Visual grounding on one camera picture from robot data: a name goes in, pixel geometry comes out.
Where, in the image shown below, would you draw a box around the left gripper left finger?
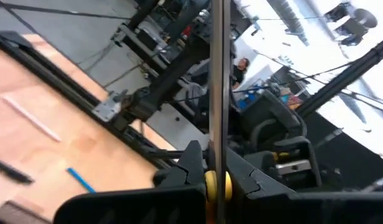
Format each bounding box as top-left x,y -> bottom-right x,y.
54,140 -> 207,224

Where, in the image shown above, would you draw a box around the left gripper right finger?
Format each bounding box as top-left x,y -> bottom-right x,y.
225,148 -> 383,224

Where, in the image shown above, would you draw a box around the yellow-handled scissors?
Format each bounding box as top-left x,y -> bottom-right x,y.
204,0 -> 233,224

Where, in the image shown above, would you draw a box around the blue pencil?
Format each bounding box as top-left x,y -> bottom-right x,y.
65,167 -> 97,194

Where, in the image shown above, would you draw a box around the black pen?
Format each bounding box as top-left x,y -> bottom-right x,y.
0,157 -> 35,185

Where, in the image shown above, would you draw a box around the person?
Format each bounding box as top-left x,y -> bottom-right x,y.
230,57 -> 251,91

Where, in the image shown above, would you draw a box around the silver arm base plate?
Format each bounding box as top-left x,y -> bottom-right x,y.
92,90 -> 130,123

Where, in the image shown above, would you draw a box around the black aluminium table frame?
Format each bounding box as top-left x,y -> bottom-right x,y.
0,30 -> 186,170

